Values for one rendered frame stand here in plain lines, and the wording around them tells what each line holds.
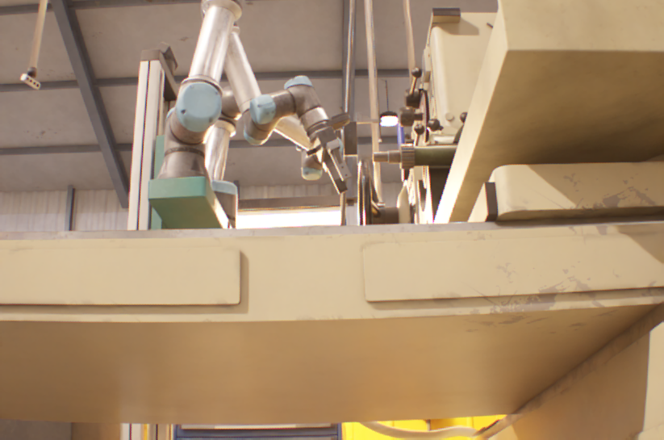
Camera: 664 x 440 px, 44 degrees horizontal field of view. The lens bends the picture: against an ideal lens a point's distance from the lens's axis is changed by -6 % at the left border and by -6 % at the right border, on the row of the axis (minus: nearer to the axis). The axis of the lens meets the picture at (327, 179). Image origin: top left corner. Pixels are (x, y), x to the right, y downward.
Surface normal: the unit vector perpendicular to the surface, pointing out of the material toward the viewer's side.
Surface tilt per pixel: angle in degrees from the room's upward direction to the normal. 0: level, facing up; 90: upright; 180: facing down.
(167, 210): 180
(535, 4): 90
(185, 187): 90
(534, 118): 180
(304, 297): 90
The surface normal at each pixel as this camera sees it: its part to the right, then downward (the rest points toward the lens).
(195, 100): 0.32, -0.26
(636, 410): -1.00, 0.03
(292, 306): 0.00, -0.40
